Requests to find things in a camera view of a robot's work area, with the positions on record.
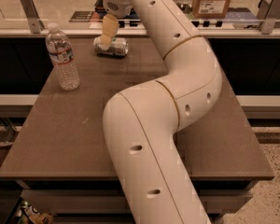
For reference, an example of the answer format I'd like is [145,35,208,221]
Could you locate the snack items under table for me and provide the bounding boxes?
[16,201,53,224]

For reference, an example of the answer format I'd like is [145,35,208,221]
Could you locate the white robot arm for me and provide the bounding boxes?
[103,0,222,224]

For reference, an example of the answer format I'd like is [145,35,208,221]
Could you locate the left metal glass bracket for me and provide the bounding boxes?
[20,0,44,34]

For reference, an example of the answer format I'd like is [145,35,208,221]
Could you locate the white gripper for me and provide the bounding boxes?
[101,0,132,50]

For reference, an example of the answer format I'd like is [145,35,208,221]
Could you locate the right metal glass bracket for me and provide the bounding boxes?
[259,0,280,35]

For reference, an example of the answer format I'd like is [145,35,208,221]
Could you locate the metal glass bracket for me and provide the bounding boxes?
[20,0,44,34]
[259,0,280,35]

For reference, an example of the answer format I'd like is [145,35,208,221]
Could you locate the silver green 7up can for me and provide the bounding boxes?
[93,36,129,57]

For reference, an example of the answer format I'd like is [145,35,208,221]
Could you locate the brown cardboard box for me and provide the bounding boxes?
[192,0,231,18]

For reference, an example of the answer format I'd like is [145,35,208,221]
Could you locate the clear plastic water bottle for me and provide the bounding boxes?
[46,22,80,91]

